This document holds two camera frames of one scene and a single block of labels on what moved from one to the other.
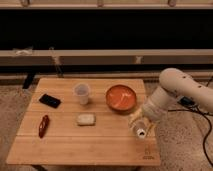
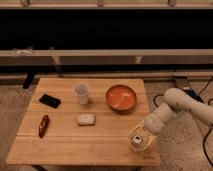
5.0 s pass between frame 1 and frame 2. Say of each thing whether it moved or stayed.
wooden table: stayed
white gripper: moved
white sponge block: stayed
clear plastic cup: stayed
